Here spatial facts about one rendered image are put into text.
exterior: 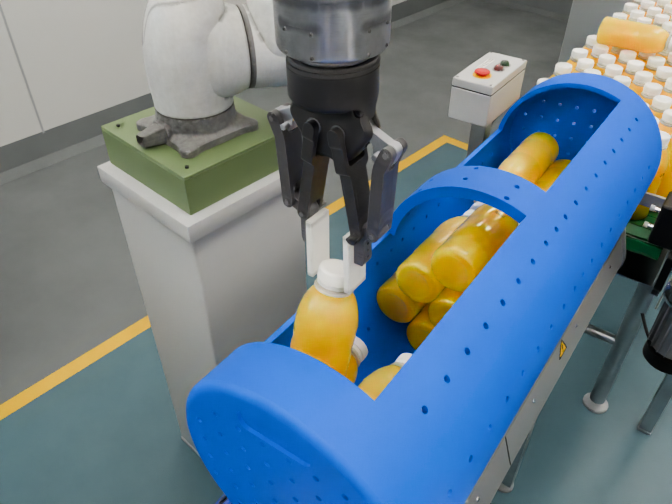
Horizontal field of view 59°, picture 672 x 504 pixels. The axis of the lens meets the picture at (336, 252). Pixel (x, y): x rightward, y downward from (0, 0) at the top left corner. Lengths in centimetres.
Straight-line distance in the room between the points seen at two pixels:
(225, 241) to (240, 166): 16
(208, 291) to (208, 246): 11
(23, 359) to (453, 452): 203
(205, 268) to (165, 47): 42
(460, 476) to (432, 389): 9
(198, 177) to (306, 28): 70
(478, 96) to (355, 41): 100
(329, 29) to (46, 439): 188
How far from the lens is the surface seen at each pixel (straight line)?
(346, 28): 44
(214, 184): 115
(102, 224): 298
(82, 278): 269
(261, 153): 120
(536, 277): 72
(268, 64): 115
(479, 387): 61
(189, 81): 113
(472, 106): 145
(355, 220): 53
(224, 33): 112
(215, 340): 135
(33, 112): 354
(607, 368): 207
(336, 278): 59
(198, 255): 118
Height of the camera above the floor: 165
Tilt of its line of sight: 39 degrees down
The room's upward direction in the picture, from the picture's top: straight up
